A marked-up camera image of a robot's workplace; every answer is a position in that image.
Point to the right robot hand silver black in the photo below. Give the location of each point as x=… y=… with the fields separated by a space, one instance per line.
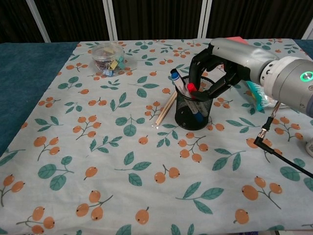
x=239 y=56

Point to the red marker pen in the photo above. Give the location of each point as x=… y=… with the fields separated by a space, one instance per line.
x=191 y=87

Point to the right robot arm blue grey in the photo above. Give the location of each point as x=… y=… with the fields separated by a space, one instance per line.
x=291 y=83

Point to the blue capped white marker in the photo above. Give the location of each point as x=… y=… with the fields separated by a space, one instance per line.
x=176 y=77

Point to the black mesh pen holder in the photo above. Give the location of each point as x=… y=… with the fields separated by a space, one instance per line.
x=185 y=122

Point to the clear teal snack package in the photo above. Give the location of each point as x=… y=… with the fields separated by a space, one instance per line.
x=259 y=98

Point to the wooden chopstick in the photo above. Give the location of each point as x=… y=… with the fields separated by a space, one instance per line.
x=164 y=111
x=168 y=105

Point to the black folding partition screen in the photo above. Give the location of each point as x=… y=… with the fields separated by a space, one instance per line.
x=151 y=17

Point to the clear jar of binder clips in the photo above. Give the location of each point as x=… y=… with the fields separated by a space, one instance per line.
x=107 y=61

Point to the floral tablecloth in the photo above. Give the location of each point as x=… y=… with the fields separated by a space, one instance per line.
x=122 y=159

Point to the teal table cover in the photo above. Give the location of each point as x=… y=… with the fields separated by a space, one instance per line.
x=24 y=73

